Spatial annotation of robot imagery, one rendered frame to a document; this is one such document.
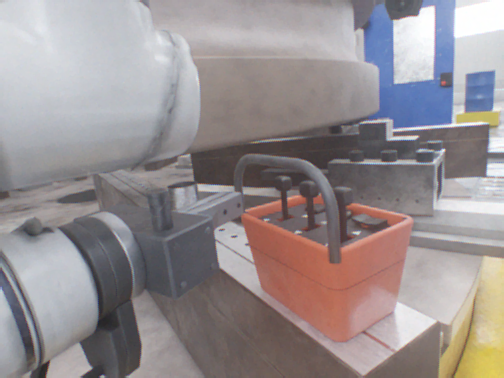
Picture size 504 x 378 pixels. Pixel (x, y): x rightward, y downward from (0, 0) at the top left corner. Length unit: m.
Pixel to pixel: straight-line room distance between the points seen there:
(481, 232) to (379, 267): 1.22
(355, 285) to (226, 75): 0.80
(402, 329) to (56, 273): 0.37
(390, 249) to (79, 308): 0.31
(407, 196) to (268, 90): 0.73
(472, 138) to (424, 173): 1.35
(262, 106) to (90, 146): 0.96
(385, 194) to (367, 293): 1.13
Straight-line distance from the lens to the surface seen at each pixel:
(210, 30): 1.22
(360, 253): 0.37
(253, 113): 1.10
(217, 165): 2.78
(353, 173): 1.54
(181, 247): 0.25
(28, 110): 0.19
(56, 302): 0.23
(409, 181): 1.48
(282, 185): 0.46
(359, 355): 0.42
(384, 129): 1.59
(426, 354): 0.48
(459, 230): 1.61
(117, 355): 0.29
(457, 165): 2.79
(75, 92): 0.19
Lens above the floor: 0.96
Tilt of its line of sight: 14 degrees down
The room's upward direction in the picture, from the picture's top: 6 degrees counter-clockwise
